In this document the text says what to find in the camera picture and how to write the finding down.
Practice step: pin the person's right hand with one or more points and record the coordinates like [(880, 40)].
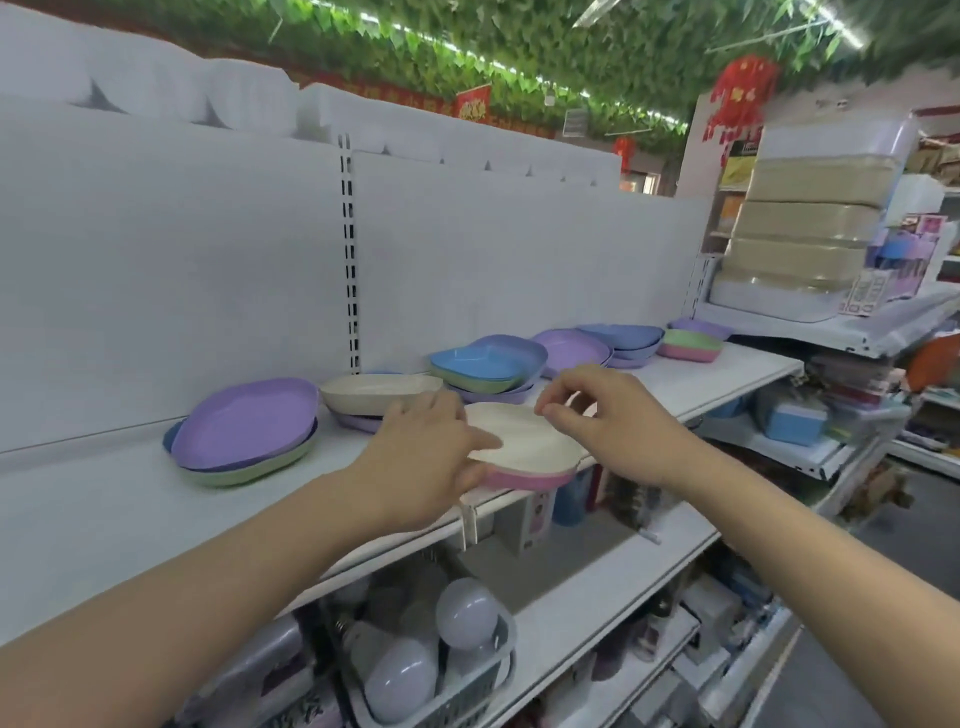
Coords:
[(637, 431)]

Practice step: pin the person's left hand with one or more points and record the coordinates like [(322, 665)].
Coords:
[(416, 465)]

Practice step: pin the person's left thumb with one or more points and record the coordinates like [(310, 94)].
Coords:
[(486, 477)]

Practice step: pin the person's right thumb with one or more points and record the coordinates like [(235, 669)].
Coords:
[(566, 420)]

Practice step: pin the pink plastic plate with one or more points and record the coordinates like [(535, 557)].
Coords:
[(688, 355), (525, 478)]

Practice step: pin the cream plastic plate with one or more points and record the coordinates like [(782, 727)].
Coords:
[(375, 390), (525, 439)]

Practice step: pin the person's right forearm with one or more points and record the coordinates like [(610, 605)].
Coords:
[(817, 555)]

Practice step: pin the person's left forearm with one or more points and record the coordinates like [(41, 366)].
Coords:
[(187, 615)]

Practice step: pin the pink white product box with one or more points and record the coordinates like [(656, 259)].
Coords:
[(534, 521)]

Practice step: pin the blue plastic cup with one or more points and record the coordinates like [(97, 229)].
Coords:
[(574, 495)]

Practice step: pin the white light bulb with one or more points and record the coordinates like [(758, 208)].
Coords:
[(469, 611), (364, 645), (401, 682)]

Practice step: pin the white lower shelf board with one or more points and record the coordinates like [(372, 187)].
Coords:
[(585, 585)]

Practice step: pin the white shelf board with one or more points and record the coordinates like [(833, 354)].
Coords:
[(585, 585), (150, 510)]

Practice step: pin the white plastic basket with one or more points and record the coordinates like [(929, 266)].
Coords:
[(465, 697)]

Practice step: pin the blue cooler box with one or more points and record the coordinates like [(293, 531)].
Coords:
[(795, 424)]

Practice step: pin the white storage box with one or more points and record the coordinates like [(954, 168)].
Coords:
[(772, 296)]

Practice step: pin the large purple plastic plate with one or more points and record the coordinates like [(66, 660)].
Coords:
[(247, 420)]

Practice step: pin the slotted white shelf upright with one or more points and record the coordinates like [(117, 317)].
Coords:
[(346, 255)]

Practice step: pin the beige storage box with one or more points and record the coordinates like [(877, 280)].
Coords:
[(817, 180), (795, 259), (802, 221)]

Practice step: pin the red paper banner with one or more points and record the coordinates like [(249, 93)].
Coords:
[(474, 101)]

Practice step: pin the red hanging lantern decoration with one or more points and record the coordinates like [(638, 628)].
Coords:
[(742, 94)]

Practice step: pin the green leaf ceiling garland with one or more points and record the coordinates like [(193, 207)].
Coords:
[(525, 45)]

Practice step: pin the purple boxed bottle set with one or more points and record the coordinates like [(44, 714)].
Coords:
[(904, 251)]

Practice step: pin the clear lidded storage box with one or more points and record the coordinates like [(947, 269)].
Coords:
[(832, 135)]

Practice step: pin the row of white tubs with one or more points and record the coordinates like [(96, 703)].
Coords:
[(165, 82)]

